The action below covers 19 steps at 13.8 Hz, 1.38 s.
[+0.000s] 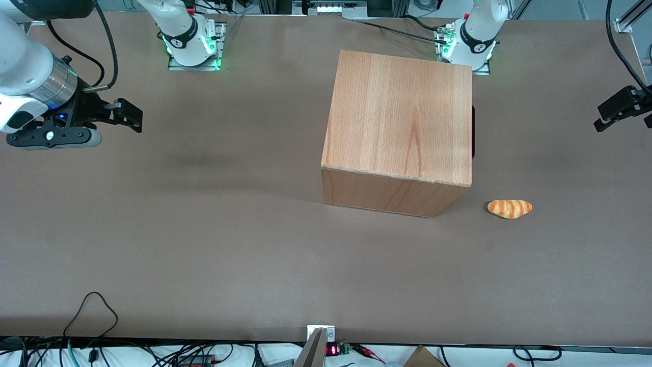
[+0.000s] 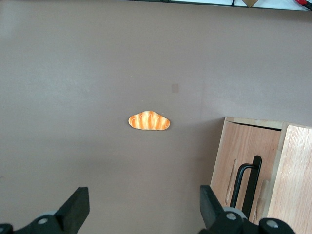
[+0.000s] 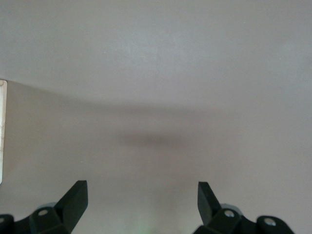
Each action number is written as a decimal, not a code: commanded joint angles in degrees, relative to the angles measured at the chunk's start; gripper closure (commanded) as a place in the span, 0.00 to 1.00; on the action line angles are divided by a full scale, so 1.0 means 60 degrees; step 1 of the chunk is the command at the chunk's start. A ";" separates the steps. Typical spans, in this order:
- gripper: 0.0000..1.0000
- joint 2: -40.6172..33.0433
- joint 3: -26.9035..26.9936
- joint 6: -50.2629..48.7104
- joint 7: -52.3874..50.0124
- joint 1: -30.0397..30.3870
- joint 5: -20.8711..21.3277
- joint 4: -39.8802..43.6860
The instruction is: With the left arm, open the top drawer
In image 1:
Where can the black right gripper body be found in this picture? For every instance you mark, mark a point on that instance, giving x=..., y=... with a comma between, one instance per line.
x=85, y=110

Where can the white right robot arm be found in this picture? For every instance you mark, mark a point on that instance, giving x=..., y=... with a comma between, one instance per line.
x=25, y=66

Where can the red digit display module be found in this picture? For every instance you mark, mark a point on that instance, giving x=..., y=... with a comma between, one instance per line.
x=332, y=350

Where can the light wooden drawer cabinet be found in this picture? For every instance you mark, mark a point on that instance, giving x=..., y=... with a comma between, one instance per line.
x=397, y=117

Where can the brown cardboard piece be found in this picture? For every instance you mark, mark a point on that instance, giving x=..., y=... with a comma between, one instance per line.
x=422, y=359

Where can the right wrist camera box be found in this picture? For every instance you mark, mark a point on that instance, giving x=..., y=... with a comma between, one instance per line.
x=66, y=138

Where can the red test lead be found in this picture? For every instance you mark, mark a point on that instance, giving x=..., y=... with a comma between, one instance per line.
x=367, y=351

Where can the grey device with lights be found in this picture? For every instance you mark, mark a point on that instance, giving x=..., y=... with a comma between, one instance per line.
x=336, y=7

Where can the small metal bracket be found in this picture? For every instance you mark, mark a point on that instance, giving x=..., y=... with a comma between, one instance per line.
x=331, y=334

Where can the toy bread roll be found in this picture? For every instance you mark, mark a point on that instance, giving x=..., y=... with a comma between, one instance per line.
x=509, y=208

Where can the aluminium frame profile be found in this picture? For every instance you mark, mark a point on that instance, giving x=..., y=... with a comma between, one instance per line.
x=624, y=24

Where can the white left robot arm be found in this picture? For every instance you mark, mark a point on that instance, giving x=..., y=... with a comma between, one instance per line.
x=476, y=35

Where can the black orange power device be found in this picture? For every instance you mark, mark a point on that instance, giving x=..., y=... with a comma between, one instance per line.
x=196, y=361

